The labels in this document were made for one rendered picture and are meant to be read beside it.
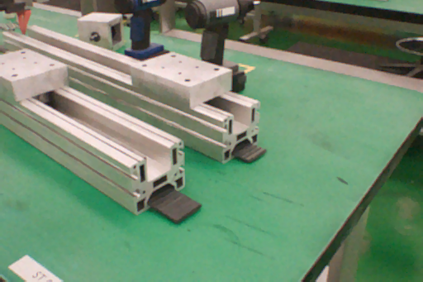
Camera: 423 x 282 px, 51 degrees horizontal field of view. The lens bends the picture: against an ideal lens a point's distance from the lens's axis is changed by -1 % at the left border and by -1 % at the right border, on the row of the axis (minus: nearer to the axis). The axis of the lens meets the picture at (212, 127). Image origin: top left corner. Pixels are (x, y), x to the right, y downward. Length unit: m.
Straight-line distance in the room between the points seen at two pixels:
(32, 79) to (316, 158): 0.53
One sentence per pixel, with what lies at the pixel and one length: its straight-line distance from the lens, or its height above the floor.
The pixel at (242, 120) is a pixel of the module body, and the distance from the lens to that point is 0.81.
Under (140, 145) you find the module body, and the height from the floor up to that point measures 0.84.
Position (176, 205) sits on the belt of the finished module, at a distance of 0.66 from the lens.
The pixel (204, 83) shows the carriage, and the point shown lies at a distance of 0.78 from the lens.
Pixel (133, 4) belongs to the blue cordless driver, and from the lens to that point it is 1.09.
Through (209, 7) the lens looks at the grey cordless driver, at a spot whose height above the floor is 0.99.
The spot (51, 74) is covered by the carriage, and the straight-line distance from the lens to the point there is 0.89.
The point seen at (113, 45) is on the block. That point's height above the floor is 0.80.
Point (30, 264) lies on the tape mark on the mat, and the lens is 0.63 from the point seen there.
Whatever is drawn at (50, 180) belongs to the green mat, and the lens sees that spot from 0.78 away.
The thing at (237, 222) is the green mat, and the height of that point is 0.78.
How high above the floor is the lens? 1.19
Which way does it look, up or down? 27 degrees down
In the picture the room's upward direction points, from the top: straight up
